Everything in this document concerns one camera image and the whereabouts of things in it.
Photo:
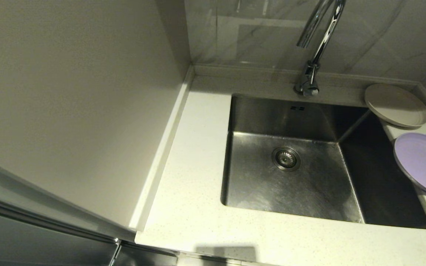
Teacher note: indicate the chrome kitchen faucet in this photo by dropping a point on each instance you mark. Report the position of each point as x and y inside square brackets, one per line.
[306, 79]

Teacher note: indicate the beige round plate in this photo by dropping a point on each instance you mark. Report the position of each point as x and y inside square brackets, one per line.
[396, 105]

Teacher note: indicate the purple round plate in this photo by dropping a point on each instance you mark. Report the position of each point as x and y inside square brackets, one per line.
[425, 162]

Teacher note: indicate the stainless steel sink basin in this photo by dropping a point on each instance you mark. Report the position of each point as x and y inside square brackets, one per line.
[257, 184]

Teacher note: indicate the round metal drain strainer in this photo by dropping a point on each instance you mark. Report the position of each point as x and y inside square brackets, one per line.
[286, 159]

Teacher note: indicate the grey under-counter cabinet front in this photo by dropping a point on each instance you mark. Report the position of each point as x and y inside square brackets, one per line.
[146, 258]

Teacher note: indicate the tall beige side panel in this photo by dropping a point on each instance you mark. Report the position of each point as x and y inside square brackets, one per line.
[68, 92]

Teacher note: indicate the grey glossy refrigerator door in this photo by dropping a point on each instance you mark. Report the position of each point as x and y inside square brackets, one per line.
[13, 190]
[31, 247]

